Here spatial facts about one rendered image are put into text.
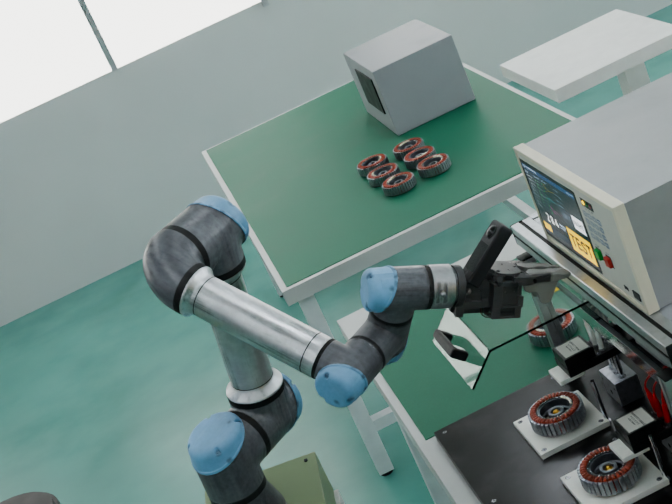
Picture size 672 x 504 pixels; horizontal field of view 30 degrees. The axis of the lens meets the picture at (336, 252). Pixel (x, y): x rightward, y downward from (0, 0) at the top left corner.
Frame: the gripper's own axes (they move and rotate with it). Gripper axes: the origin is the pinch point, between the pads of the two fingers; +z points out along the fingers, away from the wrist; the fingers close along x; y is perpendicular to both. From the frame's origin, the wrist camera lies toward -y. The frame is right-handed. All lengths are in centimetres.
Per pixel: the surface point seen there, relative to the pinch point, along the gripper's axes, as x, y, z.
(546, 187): -16.9, -10.1, 3.0
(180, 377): -300, 147, -31
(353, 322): -112, 52, -7
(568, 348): -20.4, 23.6, 12.3
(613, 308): 6.5, 5.1, 6.9
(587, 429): -13.3, 37.8, 14.6
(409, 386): -67, 51, -5
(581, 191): 2.8, -14.7, 0.6
